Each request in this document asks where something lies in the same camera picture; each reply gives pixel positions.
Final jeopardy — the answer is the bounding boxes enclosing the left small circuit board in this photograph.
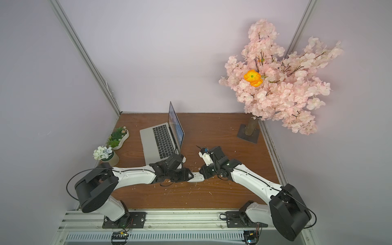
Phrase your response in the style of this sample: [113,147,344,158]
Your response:
[111,231,129,245]

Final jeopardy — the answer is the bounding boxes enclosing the white flowers in beige pot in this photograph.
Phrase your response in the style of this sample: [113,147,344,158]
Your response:
[93,146,119,166]

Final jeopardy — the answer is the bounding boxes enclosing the green succulents in white planter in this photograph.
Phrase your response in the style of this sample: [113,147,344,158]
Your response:
[106,126,129,150]

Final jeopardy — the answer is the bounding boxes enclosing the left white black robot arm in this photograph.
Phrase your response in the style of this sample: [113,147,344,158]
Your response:
[75,154,196,222]

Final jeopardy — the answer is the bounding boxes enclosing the pink artificial blossom tree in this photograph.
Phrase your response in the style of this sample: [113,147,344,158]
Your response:
[219,19,343,135]

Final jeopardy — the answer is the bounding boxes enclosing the white wireless mouse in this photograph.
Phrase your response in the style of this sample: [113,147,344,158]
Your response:
[187,172,205,183]

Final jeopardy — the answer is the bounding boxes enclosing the silver open laptop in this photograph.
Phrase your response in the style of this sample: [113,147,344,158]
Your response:
[140,103,185,165]

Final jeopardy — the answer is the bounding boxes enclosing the orange artificial flower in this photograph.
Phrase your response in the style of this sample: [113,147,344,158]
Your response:
[244,70,263,87]

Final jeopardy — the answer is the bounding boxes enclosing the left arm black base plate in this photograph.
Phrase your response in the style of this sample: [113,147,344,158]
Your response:
[102,212,147,229]

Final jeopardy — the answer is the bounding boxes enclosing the aluminium mounting rail frame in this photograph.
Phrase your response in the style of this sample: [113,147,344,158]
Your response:
[50,209,319,245]

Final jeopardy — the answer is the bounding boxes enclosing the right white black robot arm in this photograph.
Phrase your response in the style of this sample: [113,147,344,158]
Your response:
[199,147,317,242]

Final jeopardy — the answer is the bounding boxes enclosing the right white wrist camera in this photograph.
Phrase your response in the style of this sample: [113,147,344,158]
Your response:
[199,148,213,166]

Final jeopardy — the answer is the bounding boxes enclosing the small circuit board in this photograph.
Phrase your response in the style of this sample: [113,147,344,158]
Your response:
[243,230,259,245]
[111,231,129,245]

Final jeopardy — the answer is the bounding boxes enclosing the right small circuit board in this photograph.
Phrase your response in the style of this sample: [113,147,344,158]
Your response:
[243,230,259,245]

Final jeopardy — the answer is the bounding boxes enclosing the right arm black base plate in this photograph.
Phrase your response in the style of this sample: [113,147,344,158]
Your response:
[219,211,268,228]

